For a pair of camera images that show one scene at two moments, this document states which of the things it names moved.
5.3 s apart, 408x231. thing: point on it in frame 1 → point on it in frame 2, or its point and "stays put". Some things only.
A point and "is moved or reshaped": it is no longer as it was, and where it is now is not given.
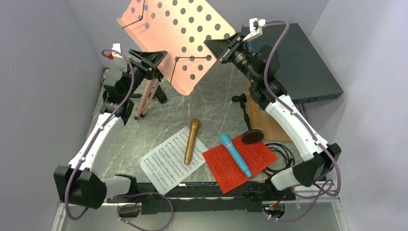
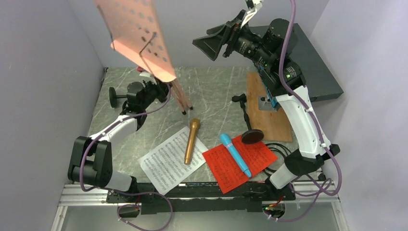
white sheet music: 164,165 stays put
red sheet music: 256,157 stays put
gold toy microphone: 195,123 stays put
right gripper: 226,47 → 211,45
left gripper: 149,62 → 162,89
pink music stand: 179,27 is moved or reshaped
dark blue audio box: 303,72 stays put
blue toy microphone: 225,138 stays put
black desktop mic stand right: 251,136 stays put
